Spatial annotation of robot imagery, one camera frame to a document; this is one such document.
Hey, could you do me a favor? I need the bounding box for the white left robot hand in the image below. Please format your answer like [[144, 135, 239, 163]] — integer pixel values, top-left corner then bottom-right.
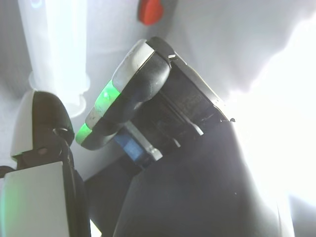
[[0, 36, 297, 237]]

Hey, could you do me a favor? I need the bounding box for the large translucent white syringe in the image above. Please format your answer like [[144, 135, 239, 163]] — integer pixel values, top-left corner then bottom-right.
[[18, 0, 92, 117]]

